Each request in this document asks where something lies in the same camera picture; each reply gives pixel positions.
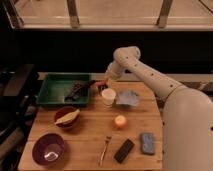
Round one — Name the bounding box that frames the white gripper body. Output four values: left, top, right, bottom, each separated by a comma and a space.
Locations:
105, 61, 124, 80

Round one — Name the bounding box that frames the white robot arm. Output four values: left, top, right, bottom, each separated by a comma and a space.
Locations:
105, 46, 213, 171

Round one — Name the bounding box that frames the metal cup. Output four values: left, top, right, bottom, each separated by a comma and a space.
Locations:
97, 83, 108, 94

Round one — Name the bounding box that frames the white plastic cup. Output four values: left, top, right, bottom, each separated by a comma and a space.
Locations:
101, 88, 116, 106

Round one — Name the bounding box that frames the clear plastic bag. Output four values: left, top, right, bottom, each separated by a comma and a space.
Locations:
116, 90, 139, 106

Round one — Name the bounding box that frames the dark brush in tray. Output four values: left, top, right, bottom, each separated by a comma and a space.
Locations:
64, 80, 95, 101

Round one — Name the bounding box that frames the orange fruit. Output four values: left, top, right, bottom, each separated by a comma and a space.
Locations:
114, 115, 127, 129

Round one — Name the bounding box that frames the wooden cutting board table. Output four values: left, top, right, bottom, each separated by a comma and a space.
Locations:
18, 82, 162, 171

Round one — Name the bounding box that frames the green plastic tray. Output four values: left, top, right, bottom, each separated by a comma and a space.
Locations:
37, 73, 91, 107

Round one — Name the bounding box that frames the banana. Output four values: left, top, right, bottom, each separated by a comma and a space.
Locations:
55, 109, 80, 125

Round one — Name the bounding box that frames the red bowl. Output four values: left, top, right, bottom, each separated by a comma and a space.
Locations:
54, 106, 80, 129

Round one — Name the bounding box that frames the metal fork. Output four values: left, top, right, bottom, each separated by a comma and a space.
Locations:
98, 136, 112, 166

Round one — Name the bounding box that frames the blue sponge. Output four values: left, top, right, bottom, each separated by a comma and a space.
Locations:
140, 133, 155, 155

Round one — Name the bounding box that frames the black rectangular block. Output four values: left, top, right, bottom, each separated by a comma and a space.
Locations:
114, 139, 134, 163

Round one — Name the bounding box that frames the purple bowl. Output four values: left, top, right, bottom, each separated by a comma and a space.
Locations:
32, 133, 65, 166

